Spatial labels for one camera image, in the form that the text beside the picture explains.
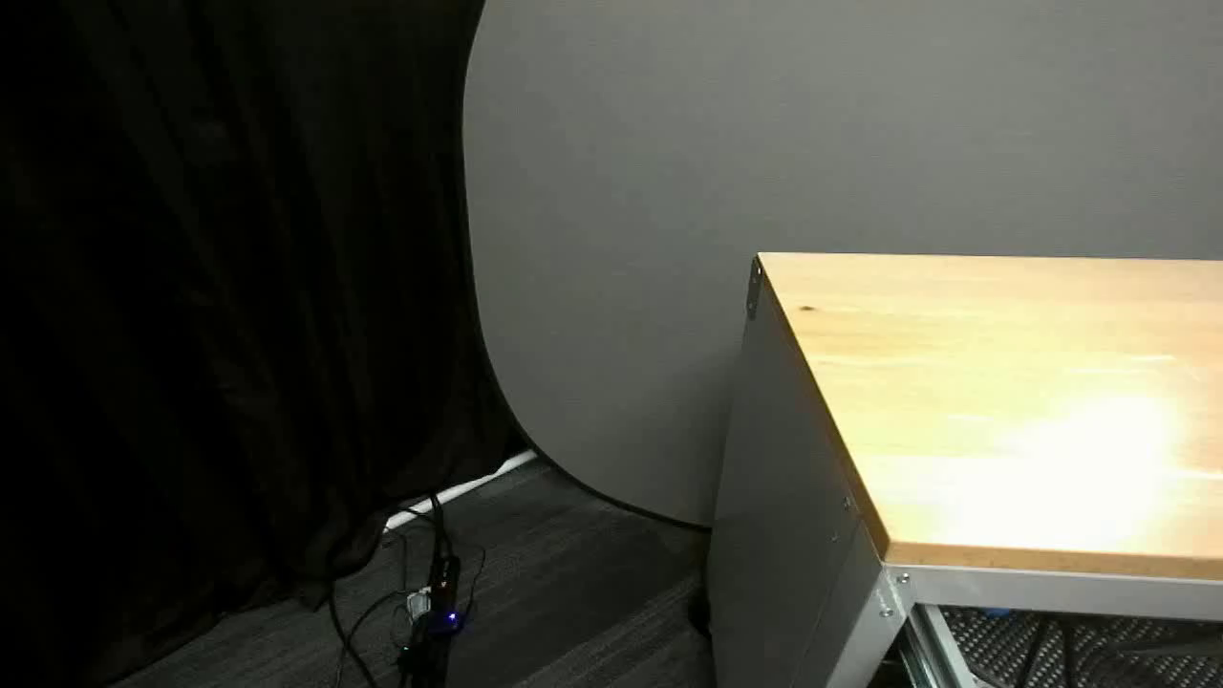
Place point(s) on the black power strip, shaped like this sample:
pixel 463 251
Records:
pixel 441 621

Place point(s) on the grey rounded backdrop panel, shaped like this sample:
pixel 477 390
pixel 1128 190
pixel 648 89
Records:
pixel 632 157

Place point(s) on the wooden cabinet top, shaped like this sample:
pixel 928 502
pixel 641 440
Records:
pixel 1018 412

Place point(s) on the open top metal drawer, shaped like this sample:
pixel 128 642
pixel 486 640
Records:
pixel 997 647

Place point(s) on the black curtain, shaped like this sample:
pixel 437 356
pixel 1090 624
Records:
pixel 234 311

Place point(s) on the grey metal tool cabinet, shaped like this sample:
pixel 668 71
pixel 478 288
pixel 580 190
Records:
pixel 802 595

